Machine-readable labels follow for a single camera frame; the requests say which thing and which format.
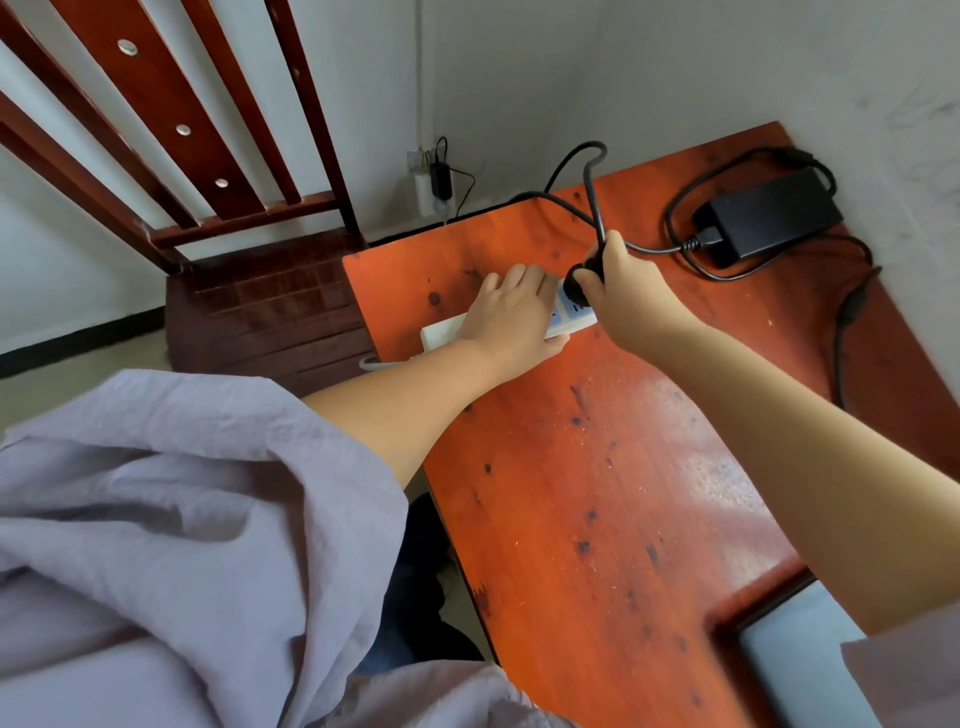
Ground person's left hand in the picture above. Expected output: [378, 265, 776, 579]
[457, 262, 572, 384]

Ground person's left forearm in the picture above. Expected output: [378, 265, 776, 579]
[300, 339, 513, 490]

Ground black adapter output cable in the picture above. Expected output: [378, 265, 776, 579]
[663, 145, 884, 411]

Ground black power adapter brick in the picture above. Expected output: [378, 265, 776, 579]
[690, 165, 846, 270]

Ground black power cord with plug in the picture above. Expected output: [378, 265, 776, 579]
[513, 140, 726, 309]

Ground red-brown wooden chair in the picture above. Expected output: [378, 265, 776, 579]
[0, 0, 381, 399]

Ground person's dark trousers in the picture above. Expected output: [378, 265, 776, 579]
[355, 491, 490, 678]

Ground person's right hand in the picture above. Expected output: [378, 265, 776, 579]
[573, 228, 711, 354]

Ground thin black charger cable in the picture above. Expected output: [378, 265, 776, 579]
[433, 135, 478, 225]

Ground white wall socket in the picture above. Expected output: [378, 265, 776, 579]
[407, 148, 438, 220]

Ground white power strip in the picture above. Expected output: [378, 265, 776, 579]
[419, 277, 600, 354]

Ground person's pale lilac shirt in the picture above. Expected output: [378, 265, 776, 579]
[0, 369, 960, 728]

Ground person's right forearm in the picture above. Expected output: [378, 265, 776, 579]
[646, 318, 960, 640]

